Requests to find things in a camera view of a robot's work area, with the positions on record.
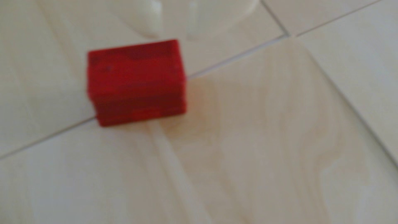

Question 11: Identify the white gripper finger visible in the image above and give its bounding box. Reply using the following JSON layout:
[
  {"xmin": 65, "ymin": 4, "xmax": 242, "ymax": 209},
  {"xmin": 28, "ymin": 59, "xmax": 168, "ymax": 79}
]
[
  {"xmin": 187, "ymin": 0, "xmax": 259, "ymax": 41},
  {"xmin": 106, "ymin": 0, "xmax": 162, "ymax": 39}
]

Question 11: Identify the red block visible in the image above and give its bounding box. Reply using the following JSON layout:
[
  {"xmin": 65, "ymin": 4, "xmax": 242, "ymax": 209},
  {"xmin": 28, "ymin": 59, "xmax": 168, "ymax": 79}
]
[{"xmin": 87, "ymin": 39, "xmax": 188, "ymax": 127}]

